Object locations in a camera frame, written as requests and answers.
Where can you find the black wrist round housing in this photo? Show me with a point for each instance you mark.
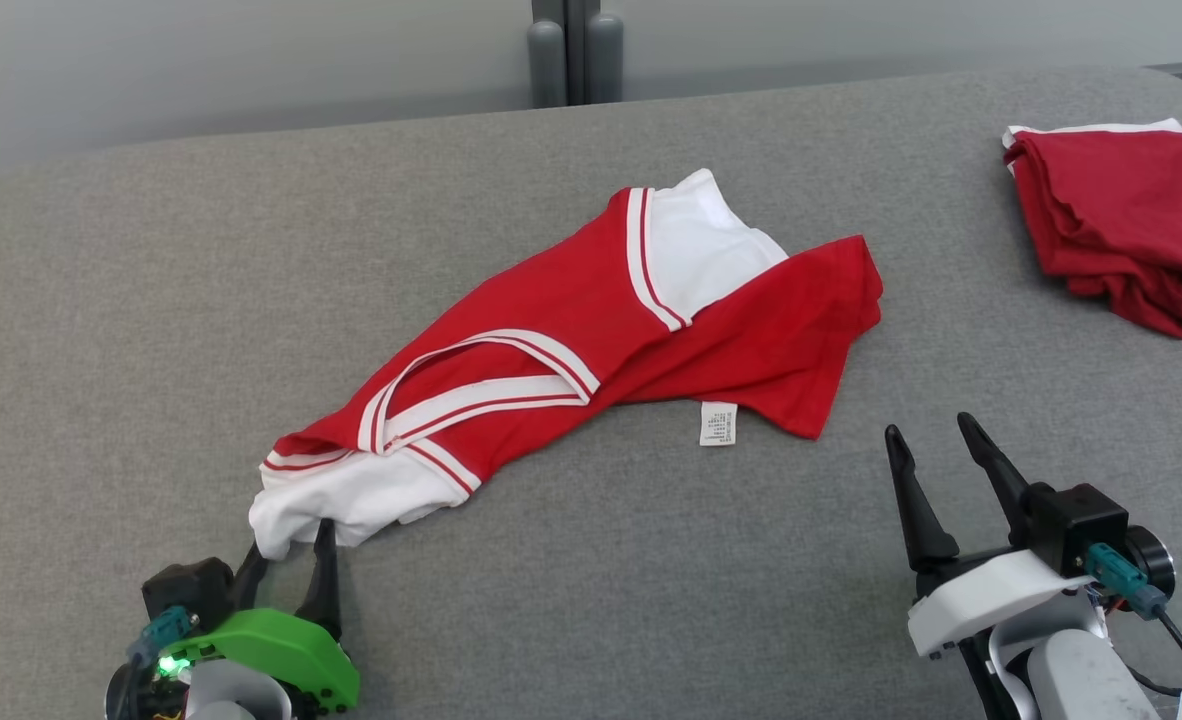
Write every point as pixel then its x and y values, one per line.
pixel 1156 560
pixel 131 700

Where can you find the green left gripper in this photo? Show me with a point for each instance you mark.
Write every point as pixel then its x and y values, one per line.
pixel 271 640

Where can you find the red jersey with white sleeves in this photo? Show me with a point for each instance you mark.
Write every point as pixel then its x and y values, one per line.
pixel 551 320

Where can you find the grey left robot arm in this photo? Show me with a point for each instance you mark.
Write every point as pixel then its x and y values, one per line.
pixel 231 695

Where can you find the black left wrist round housing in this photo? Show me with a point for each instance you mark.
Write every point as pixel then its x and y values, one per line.
pixel 131 700

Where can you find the black right wrist round housing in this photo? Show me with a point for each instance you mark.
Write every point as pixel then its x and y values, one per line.
pixel 1156 560

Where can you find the grey metal upright post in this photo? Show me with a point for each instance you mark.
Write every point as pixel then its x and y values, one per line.
pixel 576 50

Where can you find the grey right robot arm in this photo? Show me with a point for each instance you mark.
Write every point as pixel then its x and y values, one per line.
pixel 1081 680

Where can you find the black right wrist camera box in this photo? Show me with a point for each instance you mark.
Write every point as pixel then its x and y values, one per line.
pixel 1076 525

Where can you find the red shorts with white trim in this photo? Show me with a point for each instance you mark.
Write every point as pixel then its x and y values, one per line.
pixel 1121 220

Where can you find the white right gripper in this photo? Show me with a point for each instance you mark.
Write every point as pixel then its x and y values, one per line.
pixel 981 595

